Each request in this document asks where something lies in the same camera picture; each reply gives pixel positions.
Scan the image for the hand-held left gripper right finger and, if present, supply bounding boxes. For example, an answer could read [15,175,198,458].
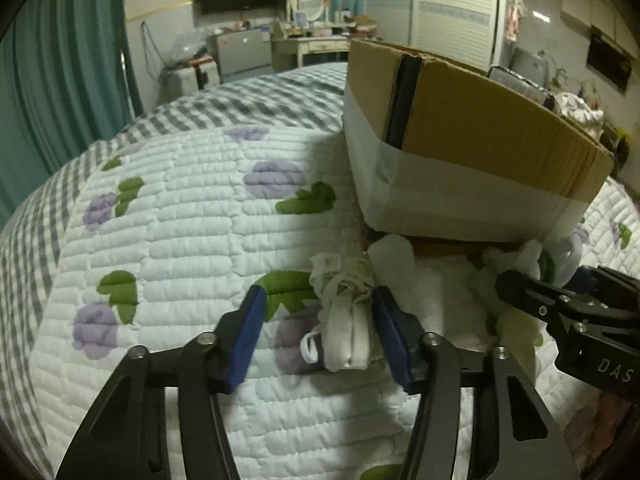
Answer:
[372,286,582,480]

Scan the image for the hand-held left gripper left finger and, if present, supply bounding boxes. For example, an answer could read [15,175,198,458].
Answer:
[55,286,268,480]

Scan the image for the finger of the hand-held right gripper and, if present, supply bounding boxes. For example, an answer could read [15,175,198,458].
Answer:
[574,265,640,308]
[494,270,593,332]

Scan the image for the white and green plush toy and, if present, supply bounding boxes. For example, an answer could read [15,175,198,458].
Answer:
[480,236,587,378]

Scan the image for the white fluffy cloth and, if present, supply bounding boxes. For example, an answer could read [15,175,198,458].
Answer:
[371,235,503,353]

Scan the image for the brown cardboard box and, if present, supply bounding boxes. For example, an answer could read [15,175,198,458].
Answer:
[342,37,616,246]

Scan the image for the white floral quilt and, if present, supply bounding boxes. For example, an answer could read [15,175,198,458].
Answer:
[20,125,640,480]

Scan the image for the pile of light clothes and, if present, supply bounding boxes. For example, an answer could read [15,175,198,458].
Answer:
[554,90,607,139]

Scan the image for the black range hood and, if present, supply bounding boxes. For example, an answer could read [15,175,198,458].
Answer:
[586,29,632,94]

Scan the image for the white water appliance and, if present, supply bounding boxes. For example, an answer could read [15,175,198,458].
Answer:
[509,47,549,87]

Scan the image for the white storage box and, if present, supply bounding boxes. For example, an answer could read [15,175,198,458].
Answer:
[166,61,222,99]

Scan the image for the grey storage box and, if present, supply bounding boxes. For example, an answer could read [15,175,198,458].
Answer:
[209,28,274,84]

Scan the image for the hanging pink clothes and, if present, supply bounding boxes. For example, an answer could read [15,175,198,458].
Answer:
[504,0,529,44]

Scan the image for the white dressing table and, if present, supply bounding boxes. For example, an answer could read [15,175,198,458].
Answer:
[271,34,351,74]

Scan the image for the clear plastic bag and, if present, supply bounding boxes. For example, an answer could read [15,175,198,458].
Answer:
[171,26,217,64]

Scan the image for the white slatted wardrobe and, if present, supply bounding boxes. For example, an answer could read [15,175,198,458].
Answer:
[364,0,507,72]

